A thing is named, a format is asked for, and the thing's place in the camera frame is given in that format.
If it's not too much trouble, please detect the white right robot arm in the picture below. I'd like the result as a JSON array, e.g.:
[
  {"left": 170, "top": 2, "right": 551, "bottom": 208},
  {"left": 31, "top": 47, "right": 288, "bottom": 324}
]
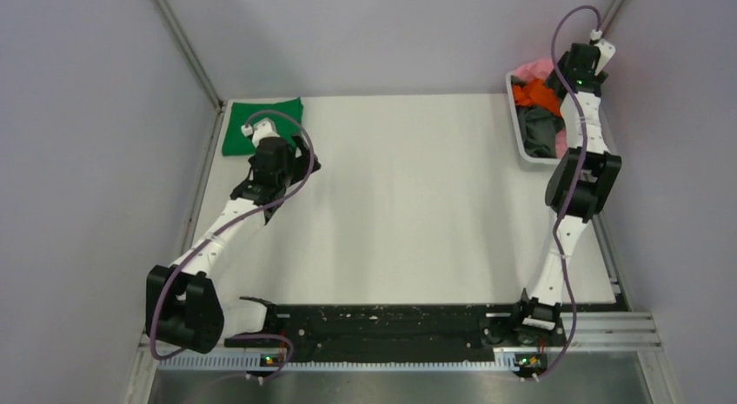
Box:
[{"left": 509, "top": 39, "right": 622, "bottom": 345}]

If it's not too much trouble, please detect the orange t shirt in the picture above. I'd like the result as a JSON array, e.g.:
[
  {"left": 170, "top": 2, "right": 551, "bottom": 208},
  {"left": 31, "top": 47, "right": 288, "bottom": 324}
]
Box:
[{"left": 511, "top": 78, "right": 561, "bottom": 117}]

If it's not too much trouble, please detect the dark grey t shirt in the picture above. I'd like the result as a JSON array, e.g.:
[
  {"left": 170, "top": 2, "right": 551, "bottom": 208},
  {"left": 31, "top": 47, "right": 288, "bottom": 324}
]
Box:
[{"left": 515, "top": 106, "right": 565, "bottom": 159}]

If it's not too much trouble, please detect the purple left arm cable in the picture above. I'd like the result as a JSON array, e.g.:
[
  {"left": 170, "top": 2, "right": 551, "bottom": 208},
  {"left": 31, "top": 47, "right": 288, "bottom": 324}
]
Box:
[{"left": 148, "top": 109, "right": 316, "bottom": 384}]

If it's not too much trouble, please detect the grey slotted cable duct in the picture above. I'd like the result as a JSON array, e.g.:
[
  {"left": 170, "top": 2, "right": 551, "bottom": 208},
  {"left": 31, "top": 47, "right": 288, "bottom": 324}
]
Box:
[{"left": 157, "top": 352, "right": 519, "bottom": 372}]

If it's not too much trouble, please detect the white plastic basket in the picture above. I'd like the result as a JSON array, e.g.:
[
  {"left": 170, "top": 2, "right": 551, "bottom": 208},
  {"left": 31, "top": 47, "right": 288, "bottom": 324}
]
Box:
[{"left": 505, "top": 71, "right": 565, "bottom": 168}]

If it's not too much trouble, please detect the folded green t shirt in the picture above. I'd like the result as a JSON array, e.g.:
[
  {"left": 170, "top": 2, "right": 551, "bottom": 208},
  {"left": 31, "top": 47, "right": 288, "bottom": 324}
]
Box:
[{"left": 222, "top": 98, "right": 303, "bottom": 156}]

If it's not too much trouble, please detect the pink t shirt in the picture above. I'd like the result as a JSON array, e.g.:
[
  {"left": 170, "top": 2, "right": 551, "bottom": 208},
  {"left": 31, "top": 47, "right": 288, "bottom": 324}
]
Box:
[{"left": 512, "top": 58, "right": 554, "bottom": 83}]

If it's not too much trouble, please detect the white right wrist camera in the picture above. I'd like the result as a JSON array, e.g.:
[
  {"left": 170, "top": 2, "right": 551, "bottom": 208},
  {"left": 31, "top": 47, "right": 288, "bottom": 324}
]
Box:
[{"left": 589, "top": 29, "right": 615, "bottom": 75}]

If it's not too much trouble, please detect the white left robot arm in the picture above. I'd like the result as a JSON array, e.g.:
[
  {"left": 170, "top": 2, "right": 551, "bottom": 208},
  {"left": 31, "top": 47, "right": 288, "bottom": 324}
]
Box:
[{"left": 145, "top": 135, "right": 321, "bottom": 354}]

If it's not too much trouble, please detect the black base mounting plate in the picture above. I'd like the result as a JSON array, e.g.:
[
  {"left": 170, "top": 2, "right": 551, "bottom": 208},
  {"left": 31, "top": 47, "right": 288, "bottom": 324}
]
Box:
[{"left": 224, "top": 304, "right": 565, "bottom": 364}]

